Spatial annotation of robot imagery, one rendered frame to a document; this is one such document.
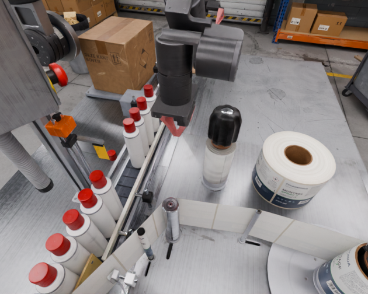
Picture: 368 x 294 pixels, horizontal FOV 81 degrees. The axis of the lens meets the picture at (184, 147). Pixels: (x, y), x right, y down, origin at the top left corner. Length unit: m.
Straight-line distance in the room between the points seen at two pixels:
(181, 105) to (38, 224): 0.64
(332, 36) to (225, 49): 4.07
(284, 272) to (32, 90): 0.66
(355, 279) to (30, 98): 0.64
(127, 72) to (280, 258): 0.94
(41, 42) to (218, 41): 0.82
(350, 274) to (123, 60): 1.04
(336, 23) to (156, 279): 4.14
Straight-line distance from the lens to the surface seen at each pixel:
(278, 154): 0.69
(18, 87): 0.38
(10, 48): 0.37
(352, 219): 0.85
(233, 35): 0.35
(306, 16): 4.23
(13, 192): 0.99
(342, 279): 0.60
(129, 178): 0.78
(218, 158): 0.61
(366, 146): 2.67
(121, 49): 1.07
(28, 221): 0.89
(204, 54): 0.32
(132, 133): 0.68
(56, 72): 0.41
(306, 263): 0.71
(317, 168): 0.71
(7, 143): 0.49
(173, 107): 0.38
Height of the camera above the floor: 1.51
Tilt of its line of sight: 48 degrees down
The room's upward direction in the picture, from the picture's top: straight up
